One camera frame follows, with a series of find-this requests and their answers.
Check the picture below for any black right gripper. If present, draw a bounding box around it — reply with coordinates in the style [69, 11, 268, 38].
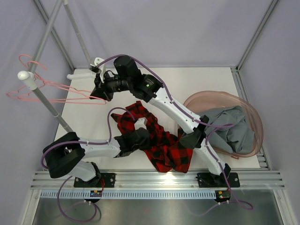
[90, 71, 132, 102]

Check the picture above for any red black plaid shirt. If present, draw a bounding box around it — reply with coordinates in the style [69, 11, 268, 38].
[111, 101, 193, 173]

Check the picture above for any pink wire hanger front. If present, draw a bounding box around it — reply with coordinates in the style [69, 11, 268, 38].
[6, 86, 106, 105]

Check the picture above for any grey shirt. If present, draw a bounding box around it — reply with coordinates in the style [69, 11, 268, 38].
[198, 105, 255, 155]

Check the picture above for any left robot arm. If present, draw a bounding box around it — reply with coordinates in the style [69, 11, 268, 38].
[41, 128, 150, 187]

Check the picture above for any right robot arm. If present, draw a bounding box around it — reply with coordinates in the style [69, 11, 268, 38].
[89, 54, 231, 186]

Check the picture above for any grey clothes rack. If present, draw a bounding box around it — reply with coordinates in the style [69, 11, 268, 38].
[21, 0, 91, 132]

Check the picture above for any pink transparent plastic basket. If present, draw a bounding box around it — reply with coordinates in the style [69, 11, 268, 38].
[184, 90, 263, 159]

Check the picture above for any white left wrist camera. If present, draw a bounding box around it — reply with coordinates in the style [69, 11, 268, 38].
[134, 117, 148, 130]

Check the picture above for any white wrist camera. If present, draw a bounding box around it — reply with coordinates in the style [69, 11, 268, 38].
[134, 117, 148, 130]
[89, 57, 106, 82]

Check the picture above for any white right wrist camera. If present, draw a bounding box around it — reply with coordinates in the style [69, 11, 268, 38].
[89, 57, 106, 82]

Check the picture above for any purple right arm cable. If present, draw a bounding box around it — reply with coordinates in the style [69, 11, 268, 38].
[98, 54, 254, 216]

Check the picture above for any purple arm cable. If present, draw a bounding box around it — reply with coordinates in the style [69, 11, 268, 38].
[41, 107, 136, 169]
[98, 54, 254, 216]

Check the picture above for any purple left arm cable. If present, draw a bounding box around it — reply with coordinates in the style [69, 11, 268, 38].
[41, 107, 136, 169]

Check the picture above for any aluminium mounting rail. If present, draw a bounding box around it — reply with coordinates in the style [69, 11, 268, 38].
[30, 170, 285, 190]

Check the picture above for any white slotted cable duct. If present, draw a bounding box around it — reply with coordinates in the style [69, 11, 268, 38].
[41, 189, 217, 199]

